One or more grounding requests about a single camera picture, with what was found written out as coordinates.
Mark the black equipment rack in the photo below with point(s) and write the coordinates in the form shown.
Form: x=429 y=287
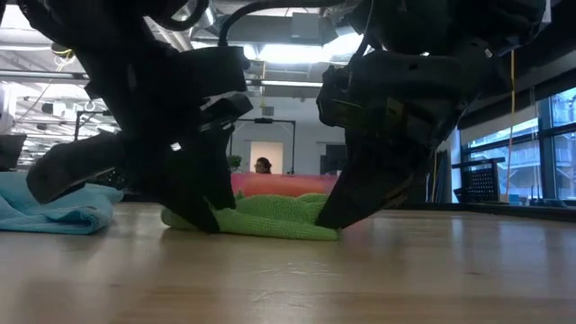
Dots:
x=333 y=157

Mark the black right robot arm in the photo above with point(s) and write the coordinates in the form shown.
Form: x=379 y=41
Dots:
x=450 y=18

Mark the dark monitor screen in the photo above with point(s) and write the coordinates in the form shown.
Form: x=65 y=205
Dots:
x=11 y=150

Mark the black perforated metal stand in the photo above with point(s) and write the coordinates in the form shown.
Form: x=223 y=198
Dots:
x=483 y=180

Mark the black gantry frame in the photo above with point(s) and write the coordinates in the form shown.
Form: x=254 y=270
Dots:
x=263 y=120
x=77 y=126

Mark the light blue tagged towel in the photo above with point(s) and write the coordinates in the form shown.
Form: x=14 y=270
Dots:
x=45 y=211

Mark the long light strip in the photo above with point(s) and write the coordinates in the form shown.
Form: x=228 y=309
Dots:
x=288 y=83

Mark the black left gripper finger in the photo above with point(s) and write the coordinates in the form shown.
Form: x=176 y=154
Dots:
x=189 y=189
x=222 y=171

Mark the green microfiber towel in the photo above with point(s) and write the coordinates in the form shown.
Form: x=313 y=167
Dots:
x=279 y=216

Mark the grey ceiling box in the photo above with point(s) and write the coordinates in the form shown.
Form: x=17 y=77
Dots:
x=306 y=26

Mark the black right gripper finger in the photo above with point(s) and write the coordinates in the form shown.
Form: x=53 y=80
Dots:
x=373 y=180

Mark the person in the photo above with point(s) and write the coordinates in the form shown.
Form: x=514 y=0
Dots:
x=263 y=165

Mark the potted green plant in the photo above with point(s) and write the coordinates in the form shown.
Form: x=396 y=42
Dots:
x=234 y=163

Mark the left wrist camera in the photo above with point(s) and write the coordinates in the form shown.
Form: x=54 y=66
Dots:
x=216 y=69

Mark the red plastic basket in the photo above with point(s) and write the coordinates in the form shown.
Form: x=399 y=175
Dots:
x=330 y=182

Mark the black boards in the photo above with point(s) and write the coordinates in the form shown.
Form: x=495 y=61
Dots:
x=441 y=180

